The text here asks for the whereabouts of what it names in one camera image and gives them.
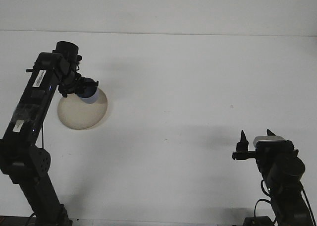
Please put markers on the pale blue cup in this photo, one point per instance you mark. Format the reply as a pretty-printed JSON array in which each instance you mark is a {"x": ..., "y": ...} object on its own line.
[{"x": 90, "y": 98}]

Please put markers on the pale round plate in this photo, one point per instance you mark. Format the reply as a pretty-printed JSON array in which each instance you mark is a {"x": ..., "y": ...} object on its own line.
[{"x": 79, "y": 114}]

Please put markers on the dark robot mounting platform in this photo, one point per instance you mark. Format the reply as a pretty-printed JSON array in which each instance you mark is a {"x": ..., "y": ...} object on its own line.
[{"x": 12, "y": 221}]

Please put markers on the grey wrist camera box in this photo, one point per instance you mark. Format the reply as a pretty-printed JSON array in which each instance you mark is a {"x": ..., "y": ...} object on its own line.
[
  {"x": 270, "y": 140},
  {"x": 79, "y": 59}
]

